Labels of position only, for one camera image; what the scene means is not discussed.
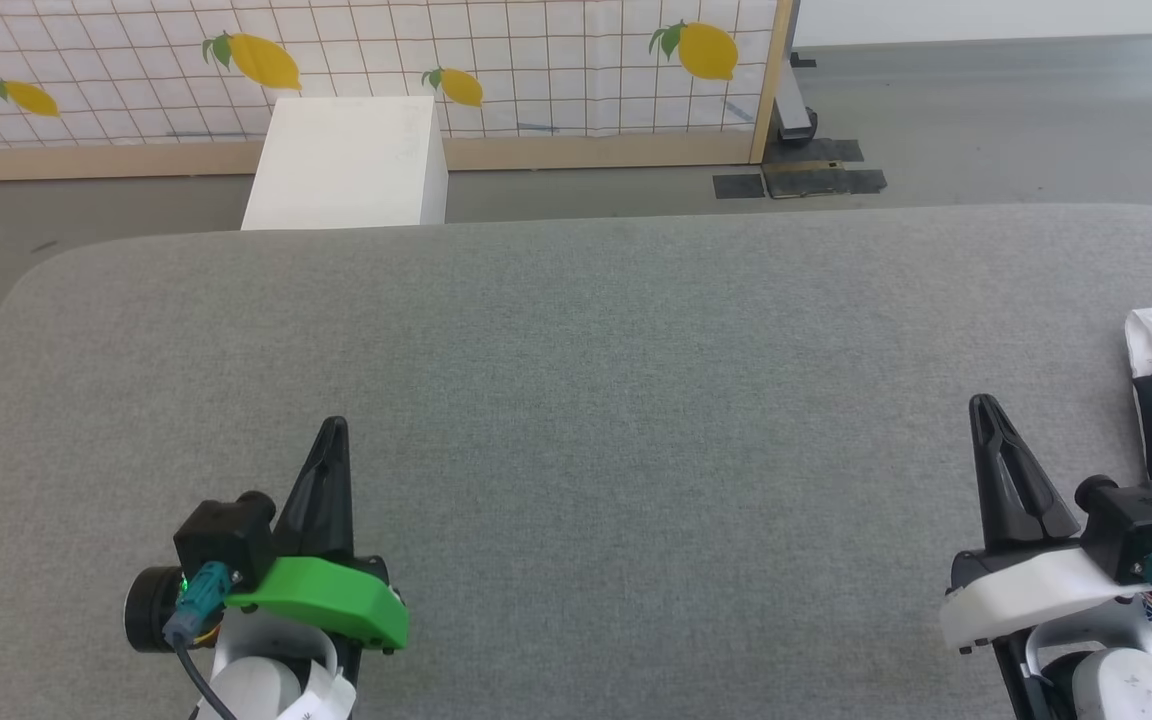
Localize lemon print partition screen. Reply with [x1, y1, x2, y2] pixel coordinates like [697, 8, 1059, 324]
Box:
[0, 0, 796, 184]

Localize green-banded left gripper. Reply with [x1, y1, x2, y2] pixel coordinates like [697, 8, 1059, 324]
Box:
[226, 418, 411, 691]

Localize large black floor plate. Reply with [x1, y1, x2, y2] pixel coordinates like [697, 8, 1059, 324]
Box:
[760, 138, 888, 199]

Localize white box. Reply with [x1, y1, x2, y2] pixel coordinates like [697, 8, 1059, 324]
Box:
[241, 96, 450, 232]

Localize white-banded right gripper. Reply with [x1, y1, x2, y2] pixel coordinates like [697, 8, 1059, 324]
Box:
[941, 394, 1152, 653]

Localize grey metal post foot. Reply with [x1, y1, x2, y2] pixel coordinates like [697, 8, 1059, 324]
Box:
[775, 50, 820, 142]

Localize white paper label tag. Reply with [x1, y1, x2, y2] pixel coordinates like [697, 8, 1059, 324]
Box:
[276, 668, 358, 720]

